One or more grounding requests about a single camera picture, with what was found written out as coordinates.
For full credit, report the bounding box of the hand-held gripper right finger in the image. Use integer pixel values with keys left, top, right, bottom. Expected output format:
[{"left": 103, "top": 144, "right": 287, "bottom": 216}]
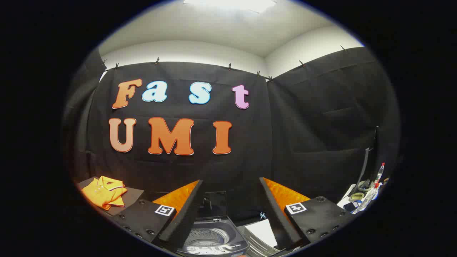
[{"left": 259, "top": 177, "right": 354, "bottom": 250}]

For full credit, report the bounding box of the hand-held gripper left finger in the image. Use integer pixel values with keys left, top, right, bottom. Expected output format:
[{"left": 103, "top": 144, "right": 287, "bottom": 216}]
[{"left": 114, "top": 180, "right": 204, "bottom": 251}]

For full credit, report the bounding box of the dark glass washing machine lid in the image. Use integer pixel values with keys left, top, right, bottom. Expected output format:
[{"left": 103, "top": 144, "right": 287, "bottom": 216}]
[{"left": 204, "top": 192, "right": 228, "bottom": 219}]

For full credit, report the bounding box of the grey washing machine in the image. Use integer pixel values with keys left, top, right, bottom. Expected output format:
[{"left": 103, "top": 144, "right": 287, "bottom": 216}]
[{"left": 150, "top": 192, "right": 250, "bottom": 257}]

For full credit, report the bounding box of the orange polo shirt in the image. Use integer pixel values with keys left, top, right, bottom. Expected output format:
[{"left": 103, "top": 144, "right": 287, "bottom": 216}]
[{"left": 81, "top": 176, "right": 128, "bottom": 211}]

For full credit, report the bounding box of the grey flat board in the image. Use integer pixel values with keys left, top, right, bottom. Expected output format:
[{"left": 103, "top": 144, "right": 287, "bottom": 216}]
[{"left": 77, "top": 177, "right": 145, "bottom": 216}]

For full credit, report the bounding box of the black backdrop cloth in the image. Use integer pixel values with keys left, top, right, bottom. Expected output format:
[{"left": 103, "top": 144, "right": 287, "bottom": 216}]
[{"left": 62, "top": 46, "right": 400, "bottom": 223}]

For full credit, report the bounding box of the black monitor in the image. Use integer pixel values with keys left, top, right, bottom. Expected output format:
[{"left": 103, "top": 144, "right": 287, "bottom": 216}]
[{"left": 357, "top": 127, "right": 380, "bottom": 186}]

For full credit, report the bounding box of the clear bottle with red cap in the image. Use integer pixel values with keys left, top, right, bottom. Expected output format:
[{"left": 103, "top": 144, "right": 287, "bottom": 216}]
[{"left": 373, "top": 162, "right": 386, "bottom": 190}]

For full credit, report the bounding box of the row of black cloth clips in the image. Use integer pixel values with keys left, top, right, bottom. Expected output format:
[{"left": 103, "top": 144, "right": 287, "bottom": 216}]
[{"left": 102, "top": 45, "right": 348, "bottom": 82}]

